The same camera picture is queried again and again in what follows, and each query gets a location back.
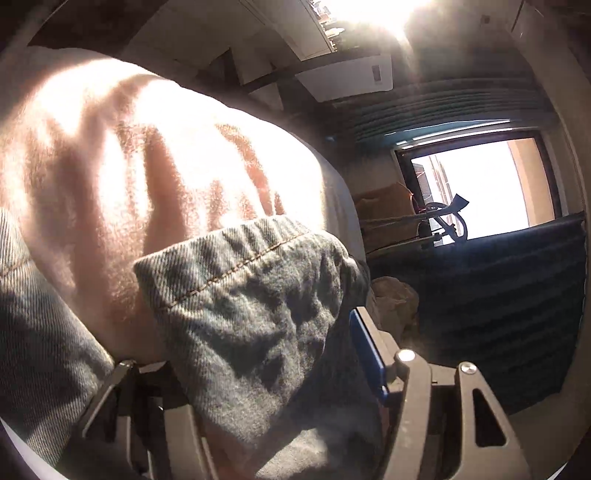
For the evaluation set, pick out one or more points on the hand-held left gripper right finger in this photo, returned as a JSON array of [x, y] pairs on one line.
[[367, 355]]

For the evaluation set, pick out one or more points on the pink bed blanket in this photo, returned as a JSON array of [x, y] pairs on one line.
[[138, 161]]

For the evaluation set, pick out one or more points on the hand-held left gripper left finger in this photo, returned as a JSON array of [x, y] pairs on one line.
[[138, 415]]

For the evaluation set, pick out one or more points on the narrow teal curtain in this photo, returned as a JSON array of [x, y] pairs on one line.
[[438, 110]]

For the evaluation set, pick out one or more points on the blue denim jeans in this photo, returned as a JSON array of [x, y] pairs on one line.
[[258, 323]]

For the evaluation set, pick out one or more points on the white chair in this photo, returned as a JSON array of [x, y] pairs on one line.
[[346, 76]]

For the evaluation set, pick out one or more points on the desk clutter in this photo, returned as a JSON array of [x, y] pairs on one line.
[[330, 23]]

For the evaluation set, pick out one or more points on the cream crumpled duvet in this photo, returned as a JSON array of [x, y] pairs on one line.
[[392, 300]]

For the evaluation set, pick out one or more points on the window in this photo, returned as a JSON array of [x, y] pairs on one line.
[[498, 184]]

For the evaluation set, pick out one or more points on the wide teal curtain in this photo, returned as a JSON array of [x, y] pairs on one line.
[[508, 300]]

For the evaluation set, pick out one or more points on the garment steamer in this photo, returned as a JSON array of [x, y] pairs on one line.
[[450, 222]]

